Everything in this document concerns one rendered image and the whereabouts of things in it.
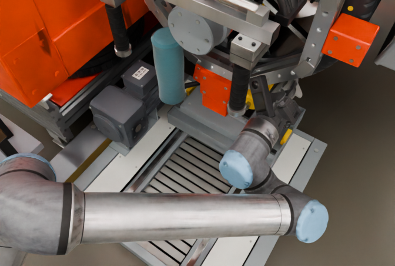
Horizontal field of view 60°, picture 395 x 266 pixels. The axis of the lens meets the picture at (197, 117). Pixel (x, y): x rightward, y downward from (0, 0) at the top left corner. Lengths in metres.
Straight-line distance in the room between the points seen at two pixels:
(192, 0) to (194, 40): 0.15
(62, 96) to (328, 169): 1.20
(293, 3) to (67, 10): 0.71
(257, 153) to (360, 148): 0.99
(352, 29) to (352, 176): 0.95
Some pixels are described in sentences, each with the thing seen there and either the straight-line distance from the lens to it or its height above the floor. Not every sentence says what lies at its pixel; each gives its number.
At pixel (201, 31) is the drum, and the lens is 0.79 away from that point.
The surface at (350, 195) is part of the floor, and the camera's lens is 1.63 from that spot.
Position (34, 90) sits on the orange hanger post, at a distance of 1.15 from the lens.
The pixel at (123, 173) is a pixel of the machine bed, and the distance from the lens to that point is 1.48.
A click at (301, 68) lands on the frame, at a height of 0.75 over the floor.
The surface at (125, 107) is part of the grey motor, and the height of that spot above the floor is 0.41.
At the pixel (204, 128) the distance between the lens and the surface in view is 1.48.
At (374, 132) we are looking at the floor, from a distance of 1.85.
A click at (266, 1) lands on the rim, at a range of 0.98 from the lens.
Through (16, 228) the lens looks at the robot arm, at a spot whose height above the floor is 0.86.
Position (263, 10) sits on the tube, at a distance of 0.63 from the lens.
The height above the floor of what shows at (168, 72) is 0.64.
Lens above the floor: 1.37
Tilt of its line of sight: 54 degrees down
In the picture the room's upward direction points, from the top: straight up
